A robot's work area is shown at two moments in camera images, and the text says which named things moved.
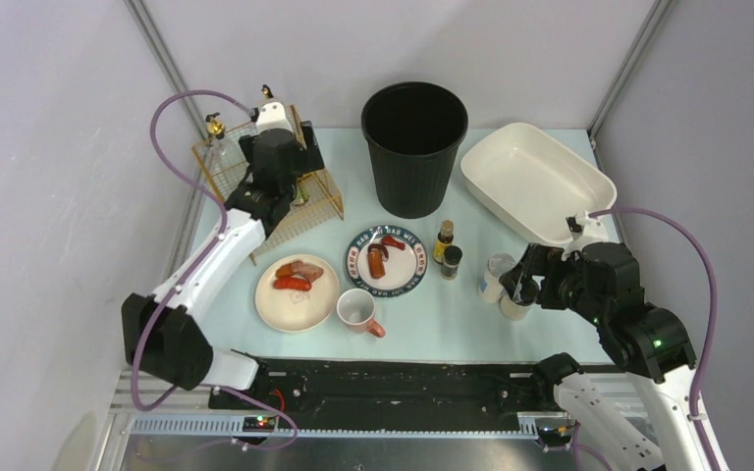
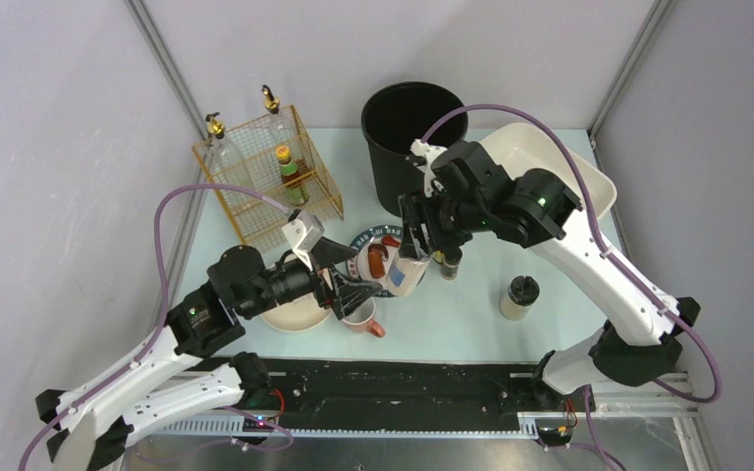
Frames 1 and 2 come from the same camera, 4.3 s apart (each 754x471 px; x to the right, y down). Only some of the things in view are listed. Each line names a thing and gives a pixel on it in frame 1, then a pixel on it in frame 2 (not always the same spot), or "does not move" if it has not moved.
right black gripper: [536, 268] -> [421, 212]
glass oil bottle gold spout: [227, 166] does not move
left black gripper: [308, 145] -> [328, 287]
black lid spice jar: [515, 308] does not move
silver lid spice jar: [490, 287] -> [403, 275]
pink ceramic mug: [355, 308] does not move
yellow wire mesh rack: [225, 166] does not move
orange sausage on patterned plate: [376, 264] does not move
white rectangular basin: [536, 180] does not move
